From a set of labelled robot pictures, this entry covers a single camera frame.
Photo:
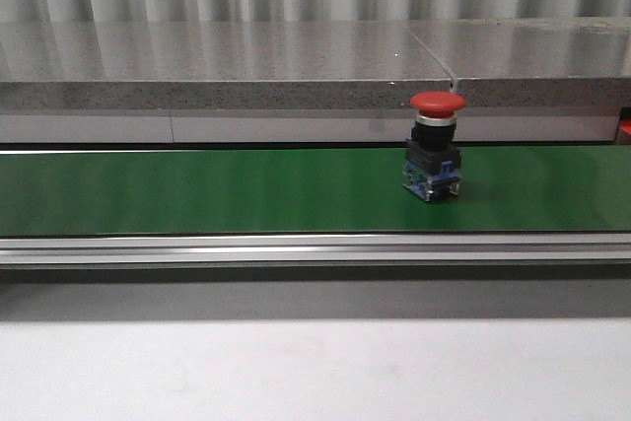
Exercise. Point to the grey stone slab left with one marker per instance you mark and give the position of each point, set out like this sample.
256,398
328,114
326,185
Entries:
162,67

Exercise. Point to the grey stone slab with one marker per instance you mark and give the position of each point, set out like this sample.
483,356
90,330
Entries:
162,67
562,63

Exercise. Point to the green conveyor belt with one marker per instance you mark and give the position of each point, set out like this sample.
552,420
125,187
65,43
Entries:
550,205

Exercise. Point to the grey stone slab right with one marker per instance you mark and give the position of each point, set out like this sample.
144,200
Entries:
562,63

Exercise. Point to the red plastic tray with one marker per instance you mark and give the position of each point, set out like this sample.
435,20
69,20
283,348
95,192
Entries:
623,134

